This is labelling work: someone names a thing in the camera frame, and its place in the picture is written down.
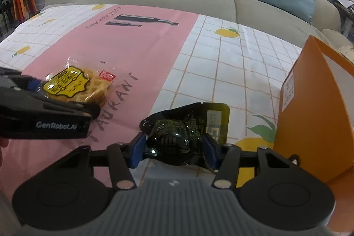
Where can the person left hand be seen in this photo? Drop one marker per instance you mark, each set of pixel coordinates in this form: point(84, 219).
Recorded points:
point(4, 142)

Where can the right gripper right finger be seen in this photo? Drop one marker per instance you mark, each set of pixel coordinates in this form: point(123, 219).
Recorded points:
point(270, 188)

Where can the beige fabric sofa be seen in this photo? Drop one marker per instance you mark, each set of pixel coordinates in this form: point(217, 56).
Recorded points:
point(268, 18)

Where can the yellow label cracker bag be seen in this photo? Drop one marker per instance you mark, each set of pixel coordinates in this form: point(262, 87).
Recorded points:
point(80, 80)

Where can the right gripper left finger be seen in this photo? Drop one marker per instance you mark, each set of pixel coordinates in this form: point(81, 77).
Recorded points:
point(77, 188)

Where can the cluttered book shelf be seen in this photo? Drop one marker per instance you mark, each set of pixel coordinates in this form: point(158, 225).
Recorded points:
point(345, 8)

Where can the orange cardboard box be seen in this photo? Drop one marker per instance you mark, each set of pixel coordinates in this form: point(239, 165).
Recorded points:
point(315, 120)

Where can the black vacuum snack packet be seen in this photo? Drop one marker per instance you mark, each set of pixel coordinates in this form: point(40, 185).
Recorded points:
point(189, 135)

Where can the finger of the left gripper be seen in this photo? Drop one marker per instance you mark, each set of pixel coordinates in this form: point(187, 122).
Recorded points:
point(30, 83)
point(91, 108)

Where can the orange red stool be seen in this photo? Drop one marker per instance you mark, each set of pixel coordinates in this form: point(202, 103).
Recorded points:
point(24, 9)

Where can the pink patterned tablecloth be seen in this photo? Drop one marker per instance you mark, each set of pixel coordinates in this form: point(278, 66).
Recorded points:
point(168, 59)

